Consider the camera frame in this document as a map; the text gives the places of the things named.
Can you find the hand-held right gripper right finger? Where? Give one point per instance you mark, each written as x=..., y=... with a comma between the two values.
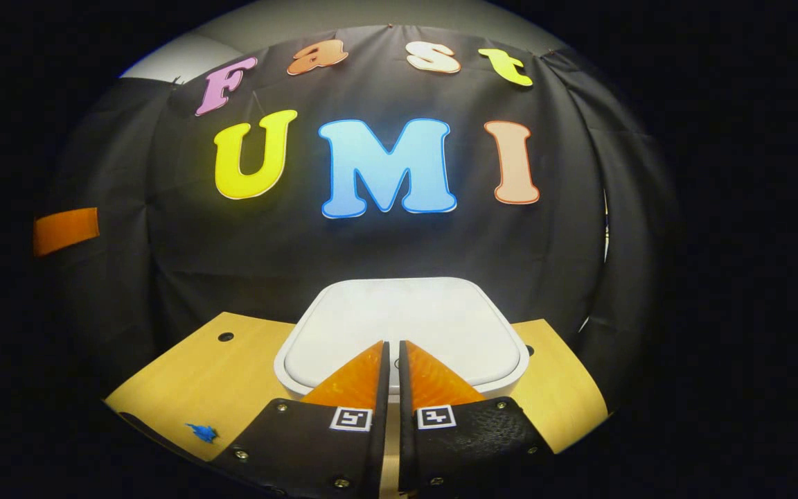
x=406, y=433

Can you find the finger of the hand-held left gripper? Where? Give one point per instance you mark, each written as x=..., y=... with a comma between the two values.
x=66, y=232

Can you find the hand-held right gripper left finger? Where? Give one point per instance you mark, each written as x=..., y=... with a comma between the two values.
x=381, y=433

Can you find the white desktop garbage bin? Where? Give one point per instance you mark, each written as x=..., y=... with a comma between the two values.
x=399, y=319

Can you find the blue paper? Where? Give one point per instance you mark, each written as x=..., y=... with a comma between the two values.
x=202, y=433

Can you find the wooden desktop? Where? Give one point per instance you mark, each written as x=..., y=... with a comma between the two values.
x=198, y=374

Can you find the black backdrop cloth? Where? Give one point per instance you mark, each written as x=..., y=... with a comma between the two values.
x=233, y=263

